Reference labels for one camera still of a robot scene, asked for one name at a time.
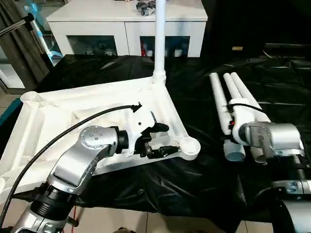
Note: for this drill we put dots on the clear bag of black parts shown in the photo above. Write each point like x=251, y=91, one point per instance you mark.
x=145, y=7

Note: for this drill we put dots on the blue flat board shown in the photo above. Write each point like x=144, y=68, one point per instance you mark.
x=11, y=108

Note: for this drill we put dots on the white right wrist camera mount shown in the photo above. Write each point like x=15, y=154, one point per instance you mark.
x=243, y=116

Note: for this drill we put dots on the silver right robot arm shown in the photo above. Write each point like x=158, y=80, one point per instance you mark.
x=279, y=138

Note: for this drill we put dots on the black folding table frame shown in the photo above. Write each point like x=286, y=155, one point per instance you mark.
x=74, y=219

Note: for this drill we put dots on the white plastic table top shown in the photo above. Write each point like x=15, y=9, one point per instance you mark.
x=60, y=109

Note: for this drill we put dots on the white cabinet with glass doors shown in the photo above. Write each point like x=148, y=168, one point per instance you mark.
x=97, y=24

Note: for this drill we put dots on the black plastic mat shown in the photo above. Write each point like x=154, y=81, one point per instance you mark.
x=182, y=182

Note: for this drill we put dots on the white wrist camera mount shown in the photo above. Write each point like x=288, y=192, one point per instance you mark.
x=243, y=116
x=141, y=119

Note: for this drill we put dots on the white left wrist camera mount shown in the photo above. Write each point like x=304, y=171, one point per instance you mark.
x=141, y=119

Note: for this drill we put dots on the dark metal rod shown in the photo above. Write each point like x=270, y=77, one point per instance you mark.
x=289, y=45

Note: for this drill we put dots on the white plastic table leg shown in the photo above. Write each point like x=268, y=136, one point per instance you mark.
x=160, y=36
x=218, y=102
x=229, y=85
x=243, y=89

